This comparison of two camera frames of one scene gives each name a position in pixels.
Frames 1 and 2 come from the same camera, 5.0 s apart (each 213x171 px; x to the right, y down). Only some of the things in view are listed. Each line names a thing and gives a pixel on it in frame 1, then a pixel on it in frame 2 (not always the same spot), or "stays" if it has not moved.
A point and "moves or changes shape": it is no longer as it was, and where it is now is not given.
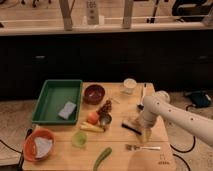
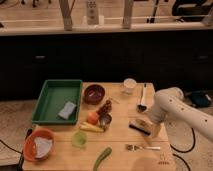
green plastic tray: [57, 101] stays
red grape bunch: [107, 107] stays
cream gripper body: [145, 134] → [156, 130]
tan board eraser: [131, 126] moves or changes shape
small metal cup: [105, 120] stays
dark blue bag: [200, 99] stays
